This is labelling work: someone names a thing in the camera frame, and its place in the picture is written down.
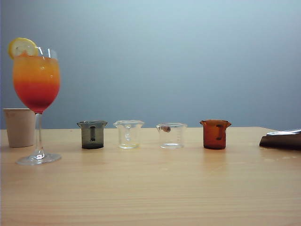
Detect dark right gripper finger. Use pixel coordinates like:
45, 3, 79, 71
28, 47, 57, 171
259, 132, 301, 151

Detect silver-taped right gripper finger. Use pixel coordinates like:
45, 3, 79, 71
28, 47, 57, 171
267, 129, 301, 137

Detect yellow lemon slice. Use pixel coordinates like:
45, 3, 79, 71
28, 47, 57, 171
8, 37, 39, 61

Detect beige paper cup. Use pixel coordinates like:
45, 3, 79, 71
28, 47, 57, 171
2, 108, 36, 148

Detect small amber beaker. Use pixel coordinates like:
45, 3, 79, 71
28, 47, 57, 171
199, 119, 232, 150

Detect clear graduated beaker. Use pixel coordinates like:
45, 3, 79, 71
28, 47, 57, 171
155, 122, 188, 149

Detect clear beaker with yellow residue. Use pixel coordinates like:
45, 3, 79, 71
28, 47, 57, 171
113, 120, 145, 150

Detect small grey tinted beaker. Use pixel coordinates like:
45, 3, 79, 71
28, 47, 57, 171
76, 120, 108, 150

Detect wine glass with orange-red drink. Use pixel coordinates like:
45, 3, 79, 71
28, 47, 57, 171
12, 46, 62, 166

